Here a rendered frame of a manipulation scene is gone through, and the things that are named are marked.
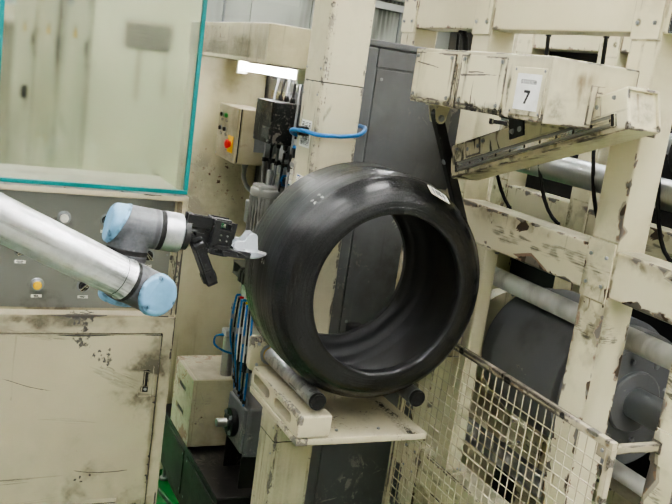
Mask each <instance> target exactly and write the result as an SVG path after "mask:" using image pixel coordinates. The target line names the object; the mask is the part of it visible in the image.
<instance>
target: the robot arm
mask: <svg viewBox="0 0 672 504"><path fill-rule="evenodd" d="M222 218H223V219H222ZM232 222H233V221H231V220H229V218H226V217H221V216H216V215H210V214H208V216H204V215H199V214H193V213H192V212H189V211H186V212H185V216H184V215H183V214H181V213H176V212H170V211H163V210H158V209H153V208H147V207H142V206H137V205H132V204H131V203H129V204H125V203H115V204H113V205H112V206H111V207H110V209H109V211H108V213H107V215H106V218H105V221H104V227H103V231H102V239H103V240H104V241H105V242H106V243H107V247H106V246H104V245H102V244H100V243H99V242H97V241H95V240H93V239H91V238H89V237H87V236H85V235H83V234H81V233H79V232H77V231H75V230H73V229H71V228H69V227H67V226H65V225H63V224H62V223H60V222H58V221H56V220H54V219H52V218H50V217H48V216H46V215H44V214H42V213H40V212H38V211H36V210H34V209H32V208H30V207H28V206H26V205H24V204H23V203H21V202H19V201H17V200H15V199H13V198H11V197H9V196H7V195H5V194H3V193H1V192H0V244H2V245H4V246H6V247H8V248H10V249H12V250H15V251H17V252H19V253H21V254H23V255H25V256H27V257H29V258H32V259H34V260H36V261H38V262H40V263H42V264H44V265H46V266H49V267H51V268H53V269H55V270H57V271H59V272H61V273H63V274H66V275H68V276H70V277H72V278H74V279H76V280H78V281H80V282H83V283H85V284H87V285H89V286H91V287H93V288H95V289H97V290H98V296H99V298H100V299H101V300H103V301H105V302H108V303H109V304H112V305H116V306H122V307H133V308H135V309H138V310H139V311H141V312H142V313H143V314H145V315H148V316H161V315H163V314H165V313H166V312H168V311H169V310H170V309H171V308H172V306H173V305H174V303H175V300H176V297H177V288H176V285H175V283H174V281H173V280H172V279H171V278H170V277H169V276H168V275H166V274H164V273H160V272H158V271H156V270H154V269H152V268H150V267H148V266H146V265H145V264H146V259H147V253H148V249H155V250H162V251H168V252H174V253H177V252H178V251H179V250H180V249H182V250H186V249H187V247H188V245H189V244H190V246H191V249H192V252H193V255H194V257H195V260H196V263H197V266H198V269H199V271H200V273H199V274H200V277H201V280H202V282H203V283H204V284H206V285H207V286H208V287H211V286H213V285H215V284H217V283H218V281H217V275H216V273H215V271H214V269H213V267H212V265H211V262H210V259H209V256H208V253H210V254H212V255H217V256H221V257H227V256H228V257H233V258H241V259H259V258H261V257H264V256H266V254H267V253H265V252H262V251H259V250H258V236H257V235H256V234H254V233H253V232H252V231H250V230H246V231H245V232H244V233H243V234H242V235H241V237H235V233H236V229H237V225H238V224H235V223H232ZM192 232H193V233H192ZM232 244H233V245H232Z"/></svg>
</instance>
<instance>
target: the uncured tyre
mask: <svg viewBox="0 0 672 504"><path fill-rule="evenodd" d="M307 175H310V176H313V177H315V178H317V179H318V180H316V179H314V178H312V177H309V176H307ZM307 175H305V176H304V177H302V178H300V179H299V180H297V181H296V182H294V183H293V184H291V185H290V186H289V187H288V188H286V189H285V190H284V191H283V192H282V193H281V194H280V195H279V196H278V197H277V198H276V199H275V200H274V201H273V202H272V204H271V205H270V206H269V207H268V209H267V210H266V211H265V213H264V214H263V216H262V218H261V219H260V221H259V223H258V225H257V227H256V229H255V231H254V234H256V235H257V236H258V250H259V251H262V252H265V253H267V254H266V256H265V257H266V260H265V264H264V268H263V267H262V266H261V265H259V264H260V260H261V258H259V259H246V263H245V292H246V298H247V304H248V308H249V311H250V314H251V317H252V320H253V322H254V324H255V326H256V328H257V330H258V332H259V333H260V335H261V336H262V338H263V339H264V341H265V342H266V343H267V344H268V345H269V346H270V348H271V349H272V350H273V351H274V352H275V353H276V354H277V355H278V356H279V357H280V358H281V359H282V360H283V361H284V362H285V363H286V364H287V365H288V366H289V367H290V368H291V369H292V370H293V371H294V372H296V373H297V374H298V375H299V376H300V377H301V378H302V379H304V380H305V381H307V382H308V383H310V384H311V385H313V386H315V387H317V388H319V389H321V390H324V391H326V392H329V393H333V394H337V395H340V396H345V397H351V398H373V397H380V396H385V395H389V394H392V393H395V392H398V391H401V390H403V389H405V388H407V387H409V386H411V385H413V384H415V383H417V382H418V381H420V380H421V379H423V378H424V377H426V376H427V375H428V374H430V373H431V372H432V371H433V370H435V369H436V368H437V367H438V366H439V365H440V364H441V363H442V362H443V361H444V360H445V359H446V358H447V356H448V355H449V354H450V353H451V352H452V350H453V349H454V348H455V346H456V345H457V343H458V342H459V340H460V339H461V337H462V335H463V333H464V332H465V330H466V328H467V326H468V323H469V321H470V319H471V316H472V313H473V310H474V307H475V304H476V300H477V295H478V289H479V278H480V266H479V256H478V250H477V246H476V242H475V239H474V236H473V233H472V231H471V228H470V226H469V224H468V222H467V221H466V219H465V217H464V216H463V214H462V213H461V212H460V210H459V209H458V208H457V207H456V205H455V204H454V203H453V202H452V201H451V200H450V199H449V198H448V197H447V196H446V197H447V198H448V200H449V202H450V204H448V203H447V202H445V201H443V200H442V199H440V198H438V197H437V196H435V195H433V194H432V193H431V191H430V189H429V187H428V185H430V186H431V187H433V188H435V189H436V190H438V191H440V192H441V193H443V192H442V191H441V190H439V189H438V188H436V187H435V186H433V185H432V184H430V183H428V182H427V181H425V180H422V179H420V178H418V177H415V176H412V175H409V174H406V173H403V172H400V171H397V170H394V169H391V168H388V167H385V166H382V165H378V164H373V163H366V162H347V163H340V164H335V165H331V166H328V167H325V168H322V169H319V170H316V171H314V172H311V173H309V174H307ZM320 192H322V193H323V194H325V195H326V196H327V197H325V198H324V199H322V200H321V201H320V202H319V203H318V204H316V205H315V206H313V205H311V204H310V203H308V202H309V201H310V200H311V199H312V198H313V197H315V196H316V195H317V194H319V193H320ZM443 194H444V193H443ZM386 215H391V216H392V217H393V219H394V220H395V222H396V224H397V226H398V229H399V231H400V234H401V238H402V243H403V266H402V272H401V275H400V279H399V282H398V284H397V287H396V289H395V291H394V293H393V294H392V296H391V298H390V299H389V301H388V302H387V303H386V305H385V306H384V307H383V308H382V309H381V310H380V311H379V312H378V313H377V314H376V315H375V316H374V317H373V318H371V319H370V320H369V321H367V322H366V323H364V324H362V325H361V326H359V327H357V328H354V329H352V330H349V331H345V332H341V333H333V334H324V333H318V331H317V328H316V324H315V320H314V311H313V300H314V291H315V286H316V282H317V279H318V276H319V273H320V271H321V268H322V266H323V264H324V262H325V260H326V259H327V257H328V256H329V254H330V253H331V251H332V250H333V248H334V247H335V246H336V245H337V244H338V243H339V241H340V240H341V239H342V238H343V237H345V236H346V235H347V234H348V233H349V232H351V231H352V230H353V229H355V228H356V227H358V226H359V225H361V224H363V223H365V222H367V221H369V220H372V219H374V218H378V217H381V216H386Z"/></svg>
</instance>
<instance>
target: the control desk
mask: <svg viewBox="0 0 672 504"><path fill-rule="evenodd" d="M0 192H1V193H3V194H5V195H7V196H9V197H11V198H13V199H15V200H17V201H19V202H21V203H23V204H24V205H26V206H28V207H30V208H32V209H34V210H36V211H38V212H40V213H42V214H44V215H46V216H48V217H50V218H52V219H54V220H56V221H58V222H60V223H62V224H63V225H65V226H67V227H69V228H71V229H73V230H75V231H77V232H79V233H81V234H83V235H85V236H87V237H89V238H91V239H93V240H95V241H97V242H99V243H100V244H102V245H104V246H106V247H107V243H106V242H105V241H104V240H103V239H102V231H103V227H104V221H105V218H106V215H107V213H108V211H109V209H110V207H111V206H112V205H113V204H115V203H125V204H129V203H131V204H132V205H137V206H142V207H147V208H153V209H158V210H163V211H170V212H176V213H181V214H183V215H184V216H185V212H186V211H187V208H188V199H189V197H187V196H186V195H183V194H169V193H155V192H141V191H127V190H113V189H98V188H84V187H70V186H56V185H42V184H28V183H14V182H0ZM182 256H183V250H182V249H180V250H179V251H178V252H177V253H174V252H168V251H162V250H155V249H148V253H147V259H146V264H145V265H146V266H148V267H150V268H152V269H154V270H156V271H158V272H160V273H164V274H166V275H168V276H169V277H170V278H171V279H172V280H173V281H174V283H175V285H176V288H177V297H176V300H175V303H174V305H173V306H172V308H171V309H170V310H169V311H168V312H166V313H165V314H163V315H161V316H148V315H145V314H143V313H142V312H141V311H139V310H138V309H135V308H133V307H122V306H116V305H112V304H109V303H108V302H105V301H103V300H101V299H100V298H99V296H98V290H97V289H95V288H93V287H91V286H89V285H87V284H85V283H83V282H80V281H78V280H76V279H74V278H72V277H70V276H68V275H66V274H63V273H61V272H59V271H57V270H55V269H53V268H51V267H49V266H46V265H44V264H42V263H40V262H38V261H36V260H34V259H32V258H29V257H27V256H25V255H23V254H21V253H19V252H17V251H15V250H12V249H10V248H8V247H6V246H4V245H2V244H0V504H156V499H157V490H158V481H159V471H160V462H161V452H162V443H163V433H164V424H165V414H166V405H167V395H168V386H169V376H170V367H171V357H172V348H173V338H174V329H175V319H176V317H175V316H174V315H176V313H177V303H178V294H179V284H180V275H181V265H182Z"/></svg>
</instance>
